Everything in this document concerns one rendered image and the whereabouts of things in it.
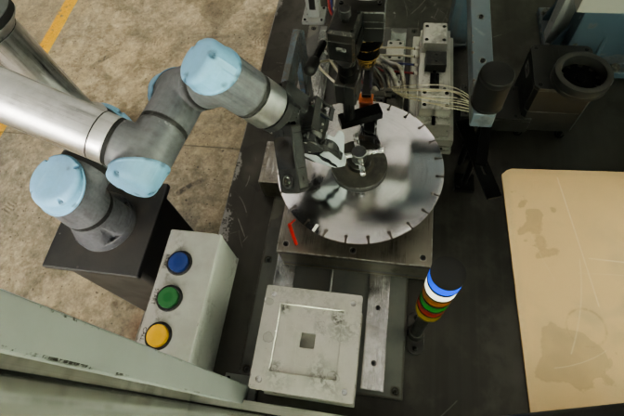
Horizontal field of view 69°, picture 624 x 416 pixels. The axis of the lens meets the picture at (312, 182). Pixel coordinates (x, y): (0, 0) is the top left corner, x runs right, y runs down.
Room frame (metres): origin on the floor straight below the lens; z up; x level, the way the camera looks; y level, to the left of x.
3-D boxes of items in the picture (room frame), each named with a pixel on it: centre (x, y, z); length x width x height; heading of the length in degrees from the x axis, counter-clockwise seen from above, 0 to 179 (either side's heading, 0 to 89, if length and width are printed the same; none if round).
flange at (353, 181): (0.45, -0.10, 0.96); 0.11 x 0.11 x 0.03
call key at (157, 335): (0.21, 0.33, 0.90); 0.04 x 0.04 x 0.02
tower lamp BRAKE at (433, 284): (0.15, -0.15, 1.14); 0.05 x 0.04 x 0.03; 72
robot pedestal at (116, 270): (0.55, 0.52, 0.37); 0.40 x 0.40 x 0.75; 72
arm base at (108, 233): (0.55, 0.52, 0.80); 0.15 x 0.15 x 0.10
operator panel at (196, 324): (0.28, 0.30, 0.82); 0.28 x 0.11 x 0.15; 162
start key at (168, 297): (0.28, 0.31, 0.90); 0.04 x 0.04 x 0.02
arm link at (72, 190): (0.56, 0.52, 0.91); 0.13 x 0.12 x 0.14; 151
